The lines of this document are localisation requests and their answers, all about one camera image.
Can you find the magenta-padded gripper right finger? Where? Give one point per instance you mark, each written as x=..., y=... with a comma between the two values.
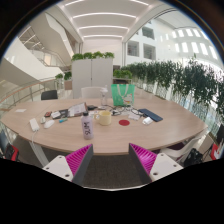
x=144, y=159

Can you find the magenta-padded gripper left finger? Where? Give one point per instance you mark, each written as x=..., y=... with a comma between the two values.
x=79, y=159

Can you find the lilac drink bottle black cap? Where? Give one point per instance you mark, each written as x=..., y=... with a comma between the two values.
x=87, y=129

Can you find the white plastic shell chair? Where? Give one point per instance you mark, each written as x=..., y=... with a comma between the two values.
x=176, y=151

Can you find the white plastic packet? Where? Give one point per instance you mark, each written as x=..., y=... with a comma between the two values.
x=147, y=121

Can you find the flat round red coaster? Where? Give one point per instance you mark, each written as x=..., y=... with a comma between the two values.
x=124, y=122

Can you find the small teal gadget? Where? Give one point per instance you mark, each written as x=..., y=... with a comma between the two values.
x=63, y=120

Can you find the white printed card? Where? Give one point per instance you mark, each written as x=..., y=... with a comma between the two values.
x=134, y=117

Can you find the dark blue keyboard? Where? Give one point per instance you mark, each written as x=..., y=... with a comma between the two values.
x=150, y=115

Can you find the white computer mouse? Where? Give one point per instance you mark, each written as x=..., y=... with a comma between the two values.
x=49, y=124

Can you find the black flat notebook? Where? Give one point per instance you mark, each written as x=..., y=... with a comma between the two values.
x=64, y=114

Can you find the cream yellow mug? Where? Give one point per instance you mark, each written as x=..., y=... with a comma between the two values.
x=105, y=118

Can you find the open grey book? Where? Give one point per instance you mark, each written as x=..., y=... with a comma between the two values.
x=77, y=109

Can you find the black charger block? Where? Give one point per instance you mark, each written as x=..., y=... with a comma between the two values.
x=91, y=107

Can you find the small red black case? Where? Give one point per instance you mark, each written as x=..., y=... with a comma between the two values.
x=48, y=114

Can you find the white power adapter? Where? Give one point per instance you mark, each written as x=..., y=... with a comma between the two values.
x=101, y=107

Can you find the white power strip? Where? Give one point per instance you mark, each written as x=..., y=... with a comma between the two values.
x=34, y=124

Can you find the clear plastic tumbler with lid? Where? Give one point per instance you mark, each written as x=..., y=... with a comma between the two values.
x=104, y=97

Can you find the green tote bag cat print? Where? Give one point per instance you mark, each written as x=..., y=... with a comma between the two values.
x=117, y=95

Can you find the black office chair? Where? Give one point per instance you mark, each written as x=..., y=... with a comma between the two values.
x=49, y=95

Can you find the white paper slip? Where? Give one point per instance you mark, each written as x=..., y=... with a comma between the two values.
x=20, y=110

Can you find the tall white cabinet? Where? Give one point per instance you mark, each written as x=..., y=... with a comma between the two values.
x=91, y=76

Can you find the glass railing wooden handrail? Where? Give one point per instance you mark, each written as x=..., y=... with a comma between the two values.
x=23, y=91

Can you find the row of green hedge plants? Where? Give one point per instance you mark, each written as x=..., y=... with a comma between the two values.
x=186, y=80

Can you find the green plants atop cabinet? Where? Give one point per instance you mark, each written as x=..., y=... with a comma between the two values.
x=93, y=55

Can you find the ceiling strip lights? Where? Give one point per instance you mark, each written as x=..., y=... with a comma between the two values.
x=104, y=15

